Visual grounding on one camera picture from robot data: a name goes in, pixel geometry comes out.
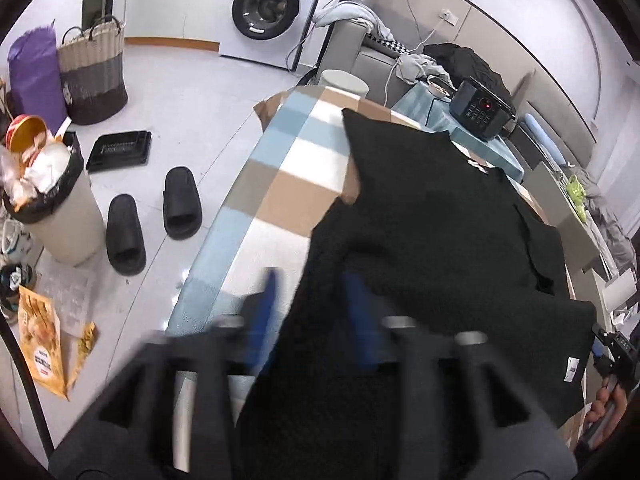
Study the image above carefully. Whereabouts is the black slipper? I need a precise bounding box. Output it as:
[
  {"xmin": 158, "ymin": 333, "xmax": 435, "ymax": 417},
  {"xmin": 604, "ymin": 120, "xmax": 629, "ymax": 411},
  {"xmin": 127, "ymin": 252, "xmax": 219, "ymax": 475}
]
[
  {"xmin": 106, "ymin": 194, "xmax": 147, "ymax": 276},
  {"xmin": 162, "ymin": 166, "xmax": 203, "ymax": 240}
]

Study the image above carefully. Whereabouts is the woven laundry basket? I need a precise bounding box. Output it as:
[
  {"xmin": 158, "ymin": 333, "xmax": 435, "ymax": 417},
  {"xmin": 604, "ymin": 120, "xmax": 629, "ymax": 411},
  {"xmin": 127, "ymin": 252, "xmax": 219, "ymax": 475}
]
[{"xmin": 57, "ymin": 16, "xmax": 129, "ymax": 126}]

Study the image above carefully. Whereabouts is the black sweater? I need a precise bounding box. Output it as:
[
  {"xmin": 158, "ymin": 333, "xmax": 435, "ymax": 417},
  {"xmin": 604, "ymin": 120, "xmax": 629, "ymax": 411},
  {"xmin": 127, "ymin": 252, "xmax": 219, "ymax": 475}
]
[{"xmin": 235, "ymin": 108, "xmax": 598, "ymax": 480}]

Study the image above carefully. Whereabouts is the white round stool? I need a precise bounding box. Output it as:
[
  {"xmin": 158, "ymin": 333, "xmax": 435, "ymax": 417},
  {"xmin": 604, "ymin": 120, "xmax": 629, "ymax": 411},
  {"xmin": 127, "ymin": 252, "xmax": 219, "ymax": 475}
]
[{"xmin": 319, "ymin": 69, "xmax": 370, "ymax": 98}]

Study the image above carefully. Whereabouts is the purple plastic bag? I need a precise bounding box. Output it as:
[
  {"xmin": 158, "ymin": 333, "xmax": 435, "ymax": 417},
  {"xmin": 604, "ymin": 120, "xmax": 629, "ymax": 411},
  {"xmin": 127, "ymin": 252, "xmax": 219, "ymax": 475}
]
[{"xmin": 7, "ymin": 22, "xmax": 68, "ymax": 118}]

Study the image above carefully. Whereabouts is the checked blanket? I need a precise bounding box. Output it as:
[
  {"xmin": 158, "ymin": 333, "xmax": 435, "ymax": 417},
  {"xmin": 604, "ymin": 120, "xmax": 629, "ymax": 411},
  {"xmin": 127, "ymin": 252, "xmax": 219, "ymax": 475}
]
[{"xmin": 165, "ymin": 85, "xmax": 588, "ymax": 453}]

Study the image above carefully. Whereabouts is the light blue garment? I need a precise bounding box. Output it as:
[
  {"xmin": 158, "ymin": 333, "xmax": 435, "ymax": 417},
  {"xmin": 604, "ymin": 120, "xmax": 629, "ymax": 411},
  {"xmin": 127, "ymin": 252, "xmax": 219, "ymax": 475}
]
[{"xmin": 312, "ymin": 1, "xmax": 388, "ymax": 43}]

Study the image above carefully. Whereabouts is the black white checked pillow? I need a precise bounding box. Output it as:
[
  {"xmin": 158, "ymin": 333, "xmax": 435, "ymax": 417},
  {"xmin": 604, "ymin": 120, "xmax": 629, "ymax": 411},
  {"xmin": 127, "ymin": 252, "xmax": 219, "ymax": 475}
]
[{"xmin": 367, "ymin": 32, "xmax": 416, "ymax": 56}]

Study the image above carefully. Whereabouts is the black cooker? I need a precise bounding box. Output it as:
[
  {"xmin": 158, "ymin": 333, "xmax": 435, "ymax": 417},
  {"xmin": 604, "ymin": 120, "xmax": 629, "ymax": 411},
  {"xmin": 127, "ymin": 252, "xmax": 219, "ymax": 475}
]
[{"xmin": 448, "ymin": 78, "xmax": 517, "ymax": 142}]

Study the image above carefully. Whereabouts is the black plastic tray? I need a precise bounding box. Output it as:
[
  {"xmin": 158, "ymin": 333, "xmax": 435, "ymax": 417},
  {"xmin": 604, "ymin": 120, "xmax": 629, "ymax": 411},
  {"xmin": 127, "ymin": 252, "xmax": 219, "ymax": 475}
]
[{"xmin": 86, "ymin": 130, "xmax": 152, "ymax": 170}]

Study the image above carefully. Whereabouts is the white cable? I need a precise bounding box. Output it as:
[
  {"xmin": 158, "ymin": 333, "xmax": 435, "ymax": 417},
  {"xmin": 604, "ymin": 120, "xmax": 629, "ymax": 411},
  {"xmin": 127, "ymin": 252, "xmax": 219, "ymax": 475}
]
[{"xmin": 385, "ymin": 10, "xmax": 451, "ymax": 106}]

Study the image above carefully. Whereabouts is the white washing machine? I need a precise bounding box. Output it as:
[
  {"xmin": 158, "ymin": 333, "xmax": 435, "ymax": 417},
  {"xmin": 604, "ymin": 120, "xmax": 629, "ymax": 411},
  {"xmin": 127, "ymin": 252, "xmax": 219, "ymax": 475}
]
[{"xmin": 218, "ymin": 0, "xmax": 333, "ymax": 72}]

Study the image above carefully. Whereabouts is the white cabinet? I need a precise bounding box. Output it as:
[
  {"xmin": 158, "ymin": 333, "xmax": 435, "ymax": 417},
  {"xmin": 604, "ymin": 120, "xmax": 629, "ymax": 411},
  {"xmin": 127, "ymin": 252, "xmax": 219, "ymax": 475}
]
[{"xmin": 122, "ymin": 0, "xmax": 236, "ymax": 53}]

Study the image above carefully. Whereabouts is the person's right hand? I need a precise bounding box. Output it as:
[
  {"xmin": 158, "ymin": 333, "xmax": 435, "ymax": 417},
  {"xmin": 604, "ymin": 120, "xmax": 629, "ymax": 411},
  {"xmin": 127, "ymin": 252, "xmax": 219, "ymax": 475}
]
[{"xmin": 584, "ymin": 385, "xmax": 630, "ymax": 442}]

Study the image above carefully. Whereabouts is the black jacket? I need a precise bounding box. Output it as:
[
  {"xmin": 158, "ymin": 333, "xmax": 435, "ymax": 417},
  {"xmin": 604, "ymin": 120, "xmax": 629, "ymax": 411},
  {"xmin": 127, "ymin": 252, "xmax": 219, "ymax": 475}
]
[{"xmin": 422, "ymin": 42, "xmax": 516, "ymax": 106}]

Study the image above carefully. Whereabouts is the green toy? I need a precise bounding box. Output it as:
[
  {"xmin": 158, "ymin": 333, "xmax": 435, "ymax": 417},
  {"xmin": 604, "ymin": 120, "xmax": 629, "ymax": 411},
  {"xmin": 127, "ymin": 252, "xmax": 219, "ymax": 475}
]
[{"xmin": 565, "ymin": 174, "xmax": 588, "ymax": 223}]

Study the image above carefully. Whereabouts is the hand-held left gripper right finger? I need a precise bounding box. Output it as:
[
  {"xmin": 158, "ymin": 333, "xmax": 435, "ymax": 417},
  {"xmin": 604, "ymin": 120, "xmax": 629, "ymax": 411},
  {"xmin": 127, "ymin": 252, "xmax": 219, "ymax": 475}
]
[{"xmin": 342, "ymin": 270, "xmax": 578, "ymax": 480}]

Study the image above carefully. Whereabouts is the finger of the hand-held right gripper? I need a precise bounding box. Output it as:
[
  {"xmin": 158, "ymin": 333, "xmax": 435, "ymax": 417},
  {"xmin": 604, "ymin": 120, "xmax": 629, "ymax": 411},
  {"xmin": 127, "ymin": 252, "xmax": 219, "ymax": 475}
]
[{"xmin": 591, "ymin": 324, "xmax": 640, "ymax": 362}]

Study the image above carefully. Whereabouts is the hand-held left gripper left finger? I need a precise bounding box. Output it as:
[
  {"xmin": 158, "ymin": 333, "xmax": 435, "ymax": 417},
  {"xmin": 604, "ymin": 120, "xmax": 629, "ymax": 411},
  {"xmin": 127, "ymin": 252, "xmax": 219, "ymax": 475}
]
[{"xmin": 50, "ymin": 267, "xmax": 283, "ymax": 480}]

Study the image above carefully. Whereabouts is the light blue cushion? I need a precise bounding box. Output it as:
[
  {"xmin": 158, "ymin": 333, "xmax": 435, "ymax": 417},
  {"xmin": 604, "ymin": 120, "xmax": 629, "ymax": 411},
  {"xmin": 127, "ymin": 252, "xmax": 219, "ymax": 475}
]
[{"xmin": 520, "ymin": 112, "xmax": 566, "ymax": 166}]

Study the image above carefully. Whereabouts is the teal tablecloth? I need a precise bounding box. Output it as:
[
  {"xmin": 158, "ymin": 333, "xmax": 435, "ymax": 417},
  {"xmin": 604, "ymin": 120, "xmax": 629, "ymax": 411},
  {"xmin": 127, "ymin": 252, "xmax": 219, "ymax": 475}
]
[{"xmin": 392, "ymin": 82, "xmax": 526, "ymax": 183}]

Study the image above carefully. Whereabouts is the beige trash bin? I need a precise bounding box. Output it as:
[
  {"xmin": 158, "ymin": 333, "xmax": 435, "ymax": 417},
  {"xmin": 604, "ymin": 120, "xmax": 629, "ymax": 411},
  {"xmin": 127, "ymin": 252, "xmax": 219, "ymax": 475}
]
[{"xmin": 2, "ymin": 132, "xmax": 107, "ymax": 267}]

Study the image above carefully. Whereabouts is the black cable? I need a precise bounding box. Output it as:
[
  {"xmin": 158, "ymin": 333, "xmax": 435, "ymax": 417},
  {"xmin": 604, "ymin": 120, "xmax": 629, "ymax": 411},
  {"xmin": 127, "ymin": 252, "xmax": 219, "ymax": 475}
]
[{"xmin": 0, "ymin": 317, "xmax": 56, "ymax": 461}]

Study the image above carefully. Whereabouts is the clear plastic sheet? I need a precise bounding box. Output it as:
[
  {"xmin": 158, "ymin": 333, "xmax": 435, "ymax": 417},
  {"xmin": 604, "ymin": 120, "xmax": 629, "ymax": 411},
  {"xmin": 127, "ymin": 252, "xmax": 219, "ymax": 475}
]
[{"xmin": 37, "ymin": 265, "xmax": 96, "ymax": 336}]

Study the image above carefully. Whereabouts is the grey garment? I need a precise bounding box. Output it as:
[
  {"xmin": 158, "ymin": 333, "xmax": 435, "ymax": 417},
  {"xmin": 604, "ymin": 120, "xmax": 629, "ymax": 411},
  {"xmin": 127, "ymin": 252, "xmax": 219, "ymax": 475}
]
[{"xmin": 397, "ymin": 52, "xmax": 441, "ymax": 83}]

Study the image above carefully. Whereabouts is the orange snack packet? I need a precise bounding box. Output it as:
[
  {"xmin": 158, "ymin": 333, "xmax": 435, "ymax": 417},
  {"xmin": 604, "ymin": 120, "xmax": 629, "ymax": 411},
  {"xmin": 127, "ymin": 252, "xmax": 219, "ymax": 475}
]
[{"xmin": 17, "ymin": 285, "xmax": 68, "ymax": 401}]

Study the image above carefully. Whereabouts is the grey sofa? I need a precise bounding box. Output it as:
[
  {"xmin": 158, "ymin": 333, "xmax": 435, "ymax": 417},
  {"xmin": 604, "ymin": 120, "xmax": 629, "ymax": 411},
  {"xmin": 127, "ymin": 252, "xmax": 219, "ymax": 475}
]
[{"xmin": 320, "ymin": 0, "xmax": 451, "ymax": 108}]

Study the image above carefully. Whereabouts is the red noodle cup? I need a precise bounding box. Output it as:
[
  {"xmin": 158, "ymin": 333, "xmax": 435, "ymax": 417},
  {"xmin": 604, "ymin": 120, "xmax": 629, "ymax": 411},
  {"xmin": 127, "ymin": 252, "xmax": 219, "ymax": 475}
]
[{"xmin": 7, "ymin": 114, "xmax": 51, "ymax": 153}]

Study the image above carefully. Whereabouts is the beige box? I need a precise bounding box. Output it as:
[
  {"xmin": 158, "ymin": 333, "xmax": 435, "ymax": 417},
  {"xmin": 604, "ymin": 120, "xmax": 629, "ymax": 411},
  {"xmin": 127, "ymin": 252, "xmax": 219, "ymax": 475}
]
[{"xmin": 522, "ymin": 162, "xmax": 601, "ymax": 273}]

